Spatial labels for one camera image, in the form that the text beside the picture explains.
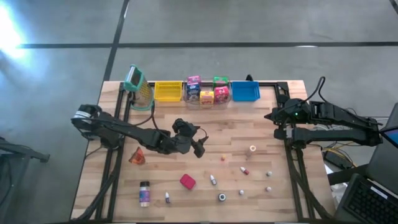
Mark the laptop with blue screen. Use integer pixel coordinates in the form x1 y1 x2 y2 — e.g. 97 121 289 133
379 102 398 149

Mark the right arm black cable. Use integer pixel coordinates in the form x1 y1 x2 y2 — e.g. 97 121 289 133
306 76 326 104

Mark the white bag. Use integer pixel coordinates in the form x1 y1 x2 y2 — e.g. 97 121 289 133
329 182 348 208

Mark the black aluminium table frame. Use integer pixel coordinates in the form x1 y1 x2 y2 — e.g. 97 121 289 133
70 80 336 223

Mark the grey laptop with keyboard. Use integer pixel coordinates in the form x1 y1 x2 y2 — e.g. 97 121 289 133
334 136 398 224

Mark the Froot Loops mini cereal box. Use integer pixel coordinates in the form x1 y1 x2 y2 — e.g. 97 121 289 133
213 85 231 105

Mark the Frosted Flakes mini cereal box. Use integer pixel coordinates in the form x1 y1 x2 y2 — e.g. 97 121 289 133
185 82 201 102

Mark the spice jar with purple label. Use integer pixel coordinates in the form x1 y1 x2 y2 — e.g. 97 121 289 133
139 181 151 208

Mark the orange brown snack bag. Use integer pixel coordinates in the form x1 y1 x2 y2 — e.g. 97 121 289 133
128 146 146 166

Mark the clear plastic bin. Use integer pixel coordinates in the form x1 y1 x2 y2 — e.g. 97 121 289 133
183 76 233 110

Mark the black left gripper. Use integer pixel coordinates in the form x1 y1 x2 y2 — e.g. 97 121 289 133
172 117 210 159

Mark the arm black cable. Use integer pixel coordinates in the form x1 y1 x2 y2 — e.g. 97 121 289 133
306 76 326 104
124 102 160 131

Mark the yellow cable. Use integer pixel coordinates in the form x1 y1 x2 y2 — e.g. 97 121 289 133
322 141 382 153

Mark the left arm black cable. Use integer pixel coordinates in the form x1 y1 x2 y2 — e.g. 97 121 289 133
124 102 160 131

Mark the blue plastic basket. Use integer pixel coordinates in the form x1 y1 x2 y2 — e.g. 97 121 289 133
231 80 261 103

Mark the green mini cereal box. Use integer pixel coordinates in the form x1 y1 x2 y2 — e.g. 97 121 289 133
213 76 230 88

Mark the metal grater with teal handle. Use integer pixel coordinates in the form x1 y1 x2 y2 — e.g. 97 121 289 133
123 64 155 111

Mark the yellow plastic basket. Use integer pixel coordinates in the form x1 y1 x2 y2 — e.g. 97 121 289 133
154 80 183 103

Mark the black power strip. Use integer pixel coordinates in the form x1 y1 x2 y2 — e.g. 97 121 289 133
323 149 354 170

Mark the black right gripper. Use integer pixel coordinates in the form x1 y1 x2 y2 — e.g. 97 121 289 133
264 93 312 141

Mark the black desk leg bar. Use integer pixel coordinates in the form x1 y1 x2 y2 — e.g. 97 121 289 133
327 164 371 187

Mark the black furniture stand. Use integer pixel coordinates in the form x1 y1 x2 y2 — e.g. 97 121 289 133
0 136 51 224

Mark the Corn Pops mini cereal box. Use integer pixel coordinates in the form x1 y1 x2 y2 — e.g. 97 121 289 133
199 90 215 105

